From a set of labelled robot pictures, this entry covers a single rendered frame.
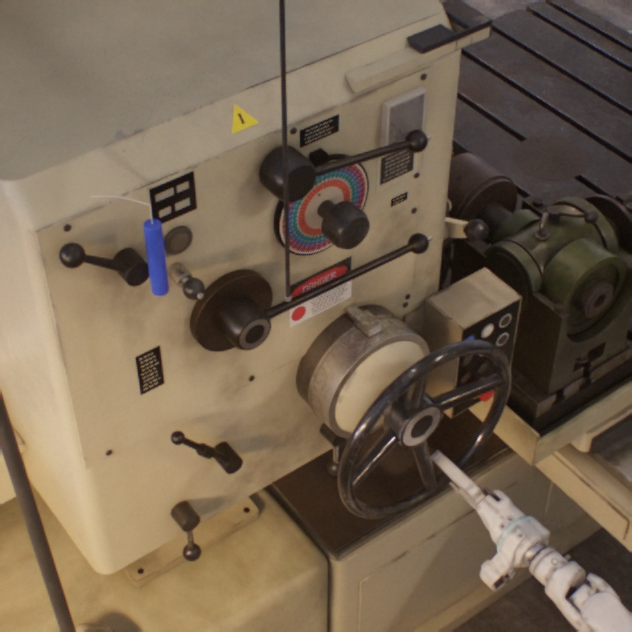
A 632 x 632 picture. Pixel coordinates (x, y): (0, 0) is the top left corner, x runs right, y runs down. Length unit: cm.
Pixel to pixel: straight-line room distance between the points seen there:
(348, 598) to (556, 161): 122
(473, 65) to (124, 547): 190
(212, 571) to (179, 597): 10
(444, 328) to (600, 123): 126
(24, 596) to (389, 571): 85
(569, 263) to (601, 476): 60
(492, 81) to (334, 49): 165
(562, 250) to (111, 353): 102
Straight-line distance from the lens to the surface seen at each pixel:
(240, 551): 277
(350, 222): 183
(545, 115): 336
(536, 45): 366
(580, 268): 243
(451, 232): 223
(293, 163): 174
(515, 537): 211
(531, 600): 346
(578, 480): 285
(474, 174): 261
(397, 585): 304
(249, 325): 184
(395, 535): 286
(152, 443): 202
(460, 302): 224
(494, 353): 204
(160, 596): 272
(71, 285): 171
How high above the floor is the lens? 286
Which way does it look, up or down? 44 degrees down
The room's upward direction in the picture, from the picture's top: straight up
